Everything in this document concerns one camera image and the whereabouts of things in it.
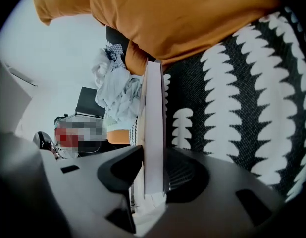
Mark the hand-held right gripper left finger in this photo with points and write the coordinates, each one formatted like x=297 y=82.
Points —
x=88 y=190

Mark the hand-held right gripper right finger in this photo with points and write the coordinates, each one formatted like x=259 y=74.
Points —
x=217 y=195

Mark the pale green cloth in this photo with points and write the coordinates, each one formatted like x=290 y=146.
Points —
x=117 y=124

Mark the black cabinet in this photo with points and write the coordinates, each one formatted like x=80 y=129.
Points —
x=89 y=103

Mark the grey-blue garment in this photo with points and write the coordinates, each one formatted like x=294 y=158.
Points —
x=120 y=95

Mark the black white striped blanket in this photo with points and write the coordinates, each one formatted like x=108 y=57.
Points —
x=187 y=88

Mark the blue checked cloth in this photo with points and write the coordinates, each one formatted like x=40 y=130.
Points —
x=116 y=56

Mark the orange cushion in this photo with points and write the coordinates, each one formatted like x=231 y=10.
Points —
x=61 y=1
x=180 y=21

